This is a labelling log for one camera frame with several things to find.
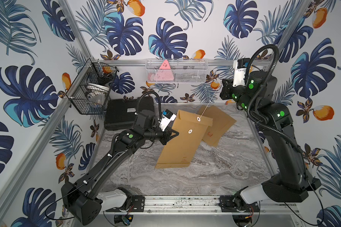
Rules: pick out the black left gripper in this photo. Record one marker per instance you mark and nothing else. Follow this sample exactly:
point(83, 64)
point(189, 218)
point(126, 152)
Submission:
point(163, 135)

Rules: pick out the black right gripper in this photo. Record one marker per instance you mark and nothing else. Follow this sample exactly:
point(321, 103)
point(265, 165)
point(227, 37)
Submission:
point(228, 88)

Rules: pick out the brown kraft file bag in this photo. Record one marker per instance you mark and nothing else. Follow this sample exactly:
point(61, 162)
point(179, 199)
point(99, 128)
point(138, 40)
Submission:
point(222, 122)
point(180, 151)

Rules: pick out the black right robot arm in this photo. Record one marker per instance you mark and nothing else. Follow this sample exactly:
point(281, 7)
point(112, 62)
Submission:
point(254, 95)

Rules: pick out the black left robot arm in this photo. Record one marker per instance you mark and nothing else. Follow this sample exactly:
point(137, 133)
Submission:
point(84, 199)

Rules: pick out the black plastic tool case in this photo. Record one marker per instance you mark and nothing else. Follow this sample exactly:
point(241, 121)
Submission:
point(120, 114)

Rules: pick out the pink triangle item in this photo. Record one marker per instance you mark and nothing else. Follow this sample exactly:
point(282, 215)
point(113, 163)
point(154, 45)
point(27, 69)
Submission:
point(164, 73)

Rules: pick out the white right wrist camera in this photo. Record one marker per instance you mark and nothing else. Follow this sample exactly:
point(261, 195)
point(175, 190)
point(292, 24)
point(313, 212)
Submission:
point(240, 66)

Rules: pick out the clear white mesh wall basket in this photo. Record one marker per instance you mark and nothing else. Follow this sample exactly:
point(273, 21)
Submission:
point(185, 70)

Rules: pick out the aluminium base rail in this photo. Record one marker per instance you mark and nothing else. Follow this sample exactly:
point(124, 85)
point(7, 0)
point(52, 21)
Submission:
point(200, 205)

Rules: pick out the black wire basket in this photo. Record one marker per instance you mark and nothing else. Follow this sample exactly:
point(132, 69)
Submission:
point(92, 87)

